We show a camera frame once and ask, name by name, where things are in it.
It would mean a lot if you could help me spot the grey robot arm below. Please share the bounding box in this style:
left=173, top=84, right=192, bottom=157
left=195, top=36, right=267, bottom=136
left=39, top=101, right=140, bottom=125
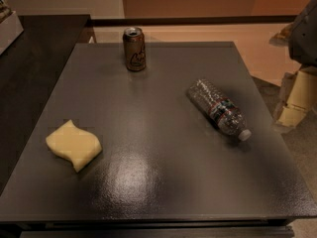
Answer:
left=273, top=0, right=317, bottom=133

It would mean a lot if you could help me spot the white box on counter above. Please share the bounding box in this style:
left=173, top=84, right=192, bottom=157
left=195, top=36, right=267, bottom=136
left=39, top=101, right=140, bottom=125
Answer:
left=0, top=0, right=24, bottom=55

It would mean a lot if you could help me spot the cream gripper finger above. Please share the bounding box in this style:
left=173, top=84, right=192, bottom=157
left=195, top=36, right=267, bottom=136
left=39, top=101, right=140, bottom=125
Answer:
left=272, top=102, right=308, bottom=132

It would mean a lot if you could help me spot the clear plastic water bottle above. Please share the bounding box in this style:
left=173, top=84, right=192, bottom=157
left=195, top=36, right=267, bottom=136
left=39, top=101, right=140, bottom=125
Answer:
left=187, top=78, right=252, bottom=141

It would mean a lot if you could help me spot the yellow sponge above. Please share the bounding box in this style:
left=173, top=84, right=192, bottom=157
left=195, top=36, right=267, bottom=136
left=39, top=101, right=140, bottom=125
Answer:
left=46, top=120, right=102, bottom=173

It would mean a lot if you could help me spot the orange soda can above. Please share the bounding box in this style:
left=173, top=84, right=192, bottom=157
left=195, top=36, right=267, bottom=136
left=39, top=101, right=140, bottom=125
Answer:
left=123, top=27, right=146, bottom=71

